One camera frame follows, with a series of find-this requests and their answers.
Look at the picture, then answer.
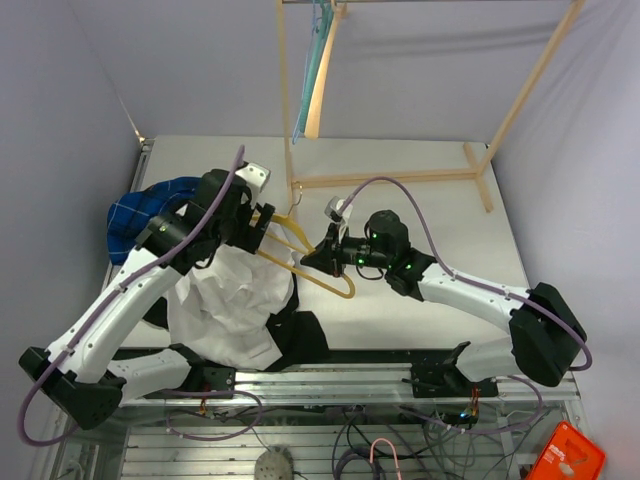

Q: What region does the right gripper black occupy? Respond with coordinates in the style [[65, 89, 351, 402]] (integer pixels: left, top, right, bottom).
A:
[[301, 222, 391, 278]]

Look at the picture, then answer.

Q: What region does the yellow plastic hanger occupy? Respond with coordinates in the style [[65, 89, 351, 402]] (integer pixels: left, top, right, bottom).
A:
[[249, 182, 357, 301]]

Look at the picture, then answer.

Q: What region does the white shirt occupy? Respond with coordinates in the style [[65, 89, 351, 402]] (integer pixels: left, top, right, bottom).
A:
[[166, 245, 294, 371]]

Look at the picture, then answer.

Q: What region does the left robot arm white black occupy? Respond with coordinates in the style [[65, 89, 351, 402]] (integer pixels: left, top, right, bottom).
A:
[[19, 163, 275, 430]]

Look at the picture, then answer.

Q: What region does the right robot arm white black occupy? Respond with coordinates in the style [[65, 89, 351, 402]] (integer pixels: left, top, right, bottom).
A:
[[301, 210, 587, 396]]

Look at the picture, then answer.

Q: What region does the light wooden hanger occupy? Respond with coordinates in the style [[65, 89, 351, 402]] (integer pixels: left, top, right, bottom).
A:
[[304, 1, 347, 140]]

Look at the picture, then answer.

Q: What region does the blue plaid shirt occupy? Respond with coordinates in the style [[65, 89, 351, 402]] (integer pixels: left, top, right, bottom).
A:
[[106, 176, 200, 266]]

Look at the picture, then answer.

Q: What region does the teal plastic hanger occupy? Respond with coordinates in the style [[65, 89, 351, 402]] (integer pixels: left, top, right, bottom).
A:
[[291, 1, 334, 145]]

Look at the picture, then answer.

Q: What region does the black garment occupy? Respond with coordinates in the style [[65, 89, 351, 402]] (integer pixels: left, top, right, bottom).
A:
[[143, 275, 329, 372]]

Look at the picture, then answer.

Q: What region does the wooden clothes rack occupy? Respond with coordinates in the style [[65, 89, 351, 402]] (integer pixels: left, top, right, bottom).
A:
[[272, 0, 586, 214]]

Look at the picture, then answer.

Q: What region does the grey perforated shoe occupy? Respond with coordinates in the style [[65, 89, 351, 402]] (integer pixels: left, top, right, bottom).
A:
[[254, 446, 295, 480]]

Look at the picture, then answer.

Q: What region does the orange box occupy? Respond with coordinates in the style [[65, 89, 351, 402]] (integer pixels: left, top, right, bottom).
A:
[[527, 421, 606, 480]]

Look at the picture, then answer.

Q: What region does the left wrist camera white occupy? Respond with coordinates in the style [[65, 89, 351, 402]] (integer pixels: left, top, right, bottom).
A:
[[235, 162, 271, 196]]

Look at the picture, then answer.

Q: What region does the aluminium frame rail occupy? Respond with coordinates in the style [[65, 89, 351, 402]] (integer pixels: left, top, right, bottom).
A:
[[53, 362, 581, 404]]

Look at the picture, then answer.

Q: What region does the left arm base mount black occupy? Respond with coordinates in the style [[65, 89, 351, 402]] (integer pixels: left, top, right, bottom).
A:
[[145, 363, 236, 399]]

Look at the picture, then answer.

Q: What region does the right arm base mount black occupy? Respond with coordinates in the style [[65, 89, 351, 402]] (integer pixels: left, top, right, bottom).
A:
[[401, 341, 499, 398]]

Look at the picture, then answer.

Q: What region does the pink cable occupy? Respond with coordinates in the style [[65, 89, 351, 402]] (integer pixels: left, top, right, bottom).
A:
[[368, 437, 401, 480]]

